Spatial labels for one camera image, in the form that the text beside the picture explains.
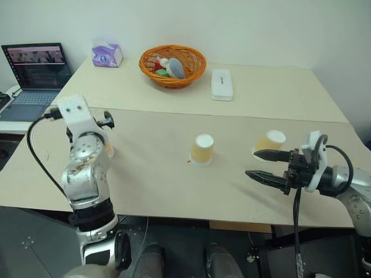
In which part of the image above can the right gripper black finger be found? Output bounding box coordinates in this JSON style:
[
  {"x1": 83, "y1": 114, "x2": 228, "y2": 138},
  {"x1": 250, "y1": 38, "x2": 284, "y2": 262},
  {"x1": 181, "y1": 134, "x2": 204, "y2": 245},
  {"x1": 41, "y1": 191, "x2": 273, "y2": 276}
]
[
  {"x1": 253, "y1": 149, "x2": 292, "y2": 163},
  {"x1": 245, "y1": 170, "x2": 288, "y2": 191}
]

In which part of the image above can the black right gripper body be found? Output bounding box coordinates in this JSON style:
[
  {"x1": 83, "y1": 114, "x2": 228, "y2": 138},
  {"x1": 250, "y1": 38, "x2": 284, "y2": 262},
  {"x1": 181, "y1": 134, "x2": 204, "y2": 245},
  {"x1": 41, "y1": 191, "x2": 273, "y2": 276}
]
[{"x1": 282, "y1": 148, "x2": 315, "y2": 195}]

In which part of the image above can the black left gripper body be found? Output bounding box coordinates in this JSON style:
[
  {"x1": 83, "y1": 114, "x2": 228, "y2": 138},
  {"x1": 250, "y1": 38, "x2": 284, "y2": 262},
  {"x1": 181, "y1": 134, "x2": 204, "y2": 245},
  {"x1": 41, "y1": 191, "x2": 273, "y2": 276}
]
[{"x1": 97, "y1": 111, "x2": 115, "y2": 130}]

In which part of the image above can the yellow paper cup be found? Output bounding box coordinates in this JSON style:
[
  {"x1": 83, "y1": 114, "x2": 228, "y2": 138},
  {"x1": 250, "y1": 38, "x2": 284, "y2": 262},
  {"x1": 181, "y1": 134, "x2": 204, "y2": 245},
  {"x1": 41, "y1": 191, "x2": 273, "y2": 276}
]
[
  {"x1": 251, "y1": 129, "x2": 287, "y2": 159},
  {"x1": 188, "y1": 133, "x2": 214, "y2": 167}
]

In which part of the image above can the purple tissue box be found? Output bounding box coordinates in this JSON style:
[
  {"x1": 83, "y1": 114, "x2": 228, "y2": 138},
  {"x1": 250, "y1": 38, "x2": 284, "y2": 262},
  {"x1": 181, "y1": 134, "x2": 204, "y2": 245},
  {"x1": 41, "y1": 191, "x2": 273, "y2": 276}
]
[{"x1": 91, "y1": 37, "x2": 124, "y2": 69}]

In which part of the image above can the orange wicker basket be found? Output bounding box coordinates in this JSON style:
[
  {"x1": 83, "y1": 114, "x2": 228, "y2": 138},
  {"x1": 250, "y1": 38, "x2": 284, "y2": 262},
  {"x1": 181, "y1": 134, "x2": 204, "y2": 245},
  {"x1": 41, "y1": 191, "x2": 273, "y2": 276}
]
[{"x1": 138, "y1": 44, "x2": 208, "y2": 90}]

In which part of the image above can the red white toy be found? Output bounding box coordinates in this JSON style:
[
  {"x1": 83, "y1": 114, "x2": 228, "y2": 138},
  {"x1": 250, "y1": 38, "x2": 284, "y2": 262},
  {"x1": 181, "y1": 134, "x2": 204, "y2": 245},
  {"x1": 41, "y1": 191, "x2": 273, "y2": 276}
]
[{"x1": 153, "y1": 57, "x2": 169, "y2": 70}]

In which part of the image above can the white rectangular case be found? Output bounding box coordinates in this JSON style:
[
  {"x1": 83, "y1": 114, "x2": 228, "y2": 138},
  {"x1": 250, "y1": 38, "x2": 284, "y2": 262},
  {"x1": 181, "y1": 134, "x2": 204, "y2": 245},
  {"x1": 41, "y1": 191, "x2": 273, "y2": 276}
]
[{"x1": 210, "y1": 68, "x2": 234, "y2": 102}]

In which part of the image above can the grey white plush toy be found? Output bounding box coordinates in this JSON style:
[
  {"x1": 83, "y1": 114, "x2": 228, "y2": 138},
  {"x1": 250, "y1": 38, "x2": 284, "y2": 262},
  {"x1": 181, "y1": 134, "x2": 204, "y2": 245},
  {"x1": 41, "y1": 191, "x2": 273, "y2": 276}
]
[{"x1": 168, "y1": 57, "x2": 187, "y2": 79}]

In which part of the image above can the open laptop computer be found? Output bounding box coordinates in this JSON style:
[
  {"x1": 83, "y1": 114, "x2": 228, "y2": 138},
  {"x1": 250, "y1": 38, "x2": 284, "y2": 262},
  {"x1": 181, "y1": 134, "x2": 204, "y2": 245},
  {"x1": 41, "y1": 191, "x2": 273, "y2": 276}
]
[{"x1": 1, "y1": 42, "x2": 72, "y2": 122}]

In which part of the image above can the black oval robot part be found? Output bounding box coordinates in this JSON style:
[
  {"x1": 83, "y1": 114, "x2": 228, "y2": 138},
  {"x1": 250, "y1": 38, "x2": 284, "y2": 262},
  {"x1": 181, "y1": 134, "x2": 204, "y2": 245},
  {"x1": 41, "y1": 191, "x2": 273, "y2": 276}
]
[{"x1": 114, "y1": 231, "x2": 132, "y2": 272}]

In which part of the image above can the dark rounded shape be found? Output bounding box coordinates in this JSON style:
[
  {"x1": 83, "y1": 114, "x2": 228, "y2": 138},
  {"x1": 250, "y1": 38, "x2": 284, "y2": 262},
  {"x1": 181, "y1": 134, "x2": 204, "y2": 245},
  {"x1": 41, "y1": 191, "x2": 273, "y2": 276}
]
[{"x1": 133, "y1": 243, "x2": 168, "y2": 278}]

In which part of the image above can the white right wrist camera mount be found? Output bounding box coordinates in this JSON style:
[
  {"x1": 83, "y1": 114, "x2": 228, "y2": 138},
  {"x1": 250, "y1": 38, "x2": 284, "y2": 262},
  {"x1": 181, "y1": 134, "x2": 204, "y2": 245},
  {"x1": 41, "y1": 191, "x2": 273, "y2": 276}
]
[{"x1": 300, "y1": 130, "x2": 331, "y2": 193}]

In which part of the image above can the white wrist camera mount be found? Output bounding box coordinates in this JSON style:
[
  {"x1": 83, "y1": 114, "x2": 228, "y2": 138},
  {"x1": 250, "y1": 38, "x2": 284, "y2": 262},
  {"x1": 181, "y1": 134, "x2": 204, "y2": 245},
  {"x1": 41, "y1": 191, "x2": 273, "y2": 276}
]
[
  {"x1": 300, "y1": 130, "x2": 331, "y2": 193},
  {"x1": 57, "y1": 94, "x2": 101, "y2": 137}
]

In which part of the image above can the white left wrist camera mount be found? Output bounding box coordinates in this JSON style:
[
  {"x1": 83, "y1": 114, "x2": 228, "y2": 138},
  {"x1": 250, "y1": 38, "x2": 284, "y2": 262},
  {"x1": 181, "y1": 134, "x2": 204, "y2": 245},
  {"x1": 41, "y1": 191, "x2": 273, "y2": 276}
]
[{"x1": 57, "y1": 94, "x2": 101, "y2": 137}]

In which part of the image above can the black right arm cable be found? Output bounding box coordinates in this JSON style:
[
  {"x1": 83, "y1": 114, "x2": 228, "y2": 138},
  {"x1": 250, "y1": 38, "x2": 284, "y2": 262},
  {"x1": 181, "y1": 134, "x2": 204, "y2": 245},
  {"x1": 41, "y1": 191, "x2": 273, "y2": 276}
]
[{"x1": 311, "y1": 134, "x2": 354, "y2": 186}]

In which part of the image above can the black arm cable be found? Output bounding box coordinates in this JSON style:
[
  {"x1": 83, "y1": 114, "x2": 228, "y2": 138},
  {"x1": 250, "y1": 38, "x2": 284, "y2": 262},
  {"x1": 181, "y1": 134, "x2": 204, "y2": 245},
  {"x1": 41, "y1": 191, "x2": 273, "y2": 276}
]
[
  {"x1": 311, "y1": 134, "x2": 354, "y2": 186},
  {"x1": 26, "y1": 106, "x2": 72, "y2": 203}
]

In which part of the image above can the black hanging cable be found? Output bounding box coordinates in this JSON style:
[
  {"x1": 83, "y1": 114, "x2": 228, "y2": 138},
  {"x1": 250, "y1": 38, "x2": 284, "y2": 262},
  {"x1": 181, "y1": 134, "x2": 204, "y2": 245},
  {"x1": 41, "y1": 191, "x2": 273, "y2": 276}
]
[{"x1": 292, "y1": 185, "x2": 304, "y2": 278}]

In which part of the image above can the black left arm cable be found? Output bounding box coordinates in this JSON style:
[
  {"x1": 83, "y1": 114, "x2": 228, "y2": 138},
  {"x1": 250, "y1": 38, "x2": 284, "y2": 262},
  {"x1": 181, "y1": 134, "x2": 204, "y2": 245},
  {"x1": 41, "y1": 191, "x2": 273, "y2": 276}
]
[{"x1": 26, "y1": 106, "x2": 72, "y2": 203}]

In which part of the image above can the small black floor bracket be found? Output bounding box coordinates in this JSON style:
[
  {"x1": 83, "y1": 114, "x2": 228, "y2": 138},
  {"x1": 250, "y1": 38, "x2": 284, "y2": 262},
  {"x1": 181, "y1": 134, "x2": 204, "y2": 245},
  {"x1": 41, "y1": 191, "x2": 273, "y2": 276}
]
[{"x1": 246, "y1": 246, "x2": 260, "y2": 263}]

